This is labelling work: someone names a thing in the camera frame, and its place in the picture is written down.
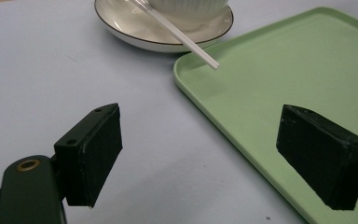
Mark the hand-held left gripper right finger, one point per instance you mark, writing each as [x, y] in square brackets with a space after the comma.
[323, 155]

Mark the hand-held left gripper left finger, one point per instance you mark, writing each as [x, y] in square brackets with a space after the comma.
[88, 155]

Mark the green plastic tray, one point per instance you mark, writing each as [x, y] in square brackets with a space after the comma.
[276, 77]

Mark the white saucer with dark rim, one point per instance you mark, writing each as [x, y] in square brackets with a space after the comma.
[130, 25]

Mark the white plastic straw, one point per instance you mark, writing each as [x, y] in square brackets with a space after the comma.
[180, 34]

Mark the white ribbed cup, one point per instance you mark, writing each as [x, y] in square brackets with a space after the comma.
[189, 9]

